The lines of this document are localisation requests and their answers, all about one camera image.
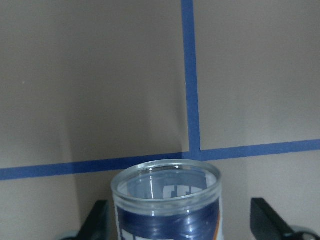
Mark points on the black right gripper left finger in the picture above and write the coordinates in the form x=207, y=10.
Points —
x=96, y=225

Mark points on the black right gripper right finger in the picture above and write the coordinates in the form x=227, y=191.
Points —
x=266, y=224

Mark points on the clear Wilson tennis ball can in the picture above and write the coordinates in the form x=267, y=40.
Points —
x=172, y=199

